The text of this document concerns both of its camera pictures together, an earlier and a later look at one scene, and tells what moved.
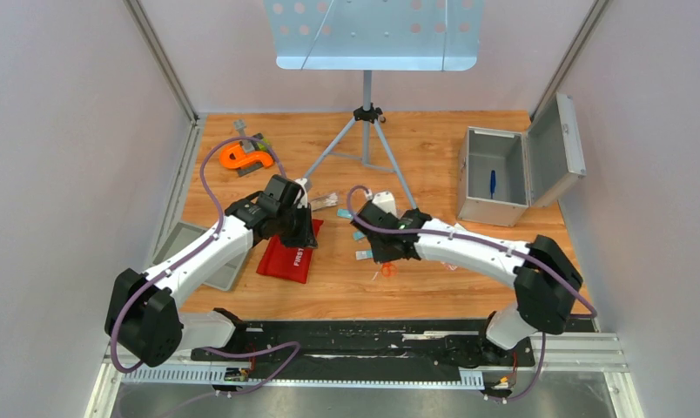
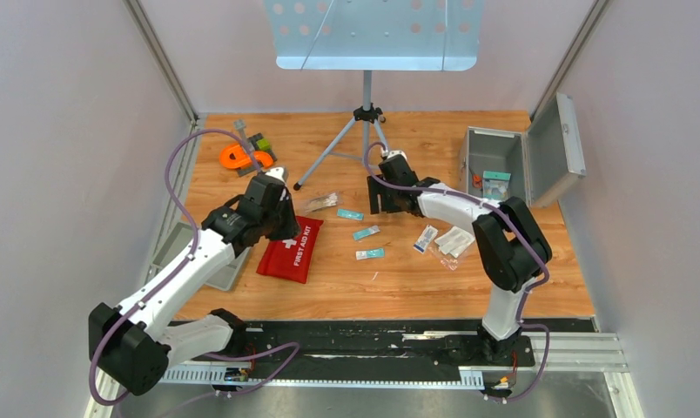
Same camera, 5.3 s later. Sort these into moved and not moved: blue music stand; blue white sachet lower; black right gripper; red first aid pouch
Moved: black right gripper
Not moved: blue music stand; red first aid pouch; blue white sachet lower
